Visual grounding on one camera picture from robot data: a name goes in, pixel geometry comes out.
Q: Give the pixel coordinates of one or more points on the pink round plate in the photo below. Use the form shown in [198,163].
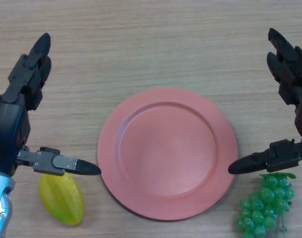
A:
[166,153]

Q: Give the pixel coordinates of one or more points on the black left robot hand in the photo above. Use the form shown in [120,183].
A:
[7,119]

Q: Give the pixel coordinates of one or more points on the green grape bunch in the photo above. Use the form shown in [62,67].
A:
[267,196]

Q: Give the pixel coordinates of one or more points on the yellow starfruit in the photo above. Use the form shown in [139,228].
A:
[63,198]

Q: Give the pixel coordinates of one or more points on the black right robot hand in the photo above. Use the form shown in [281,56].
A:
[292,74]

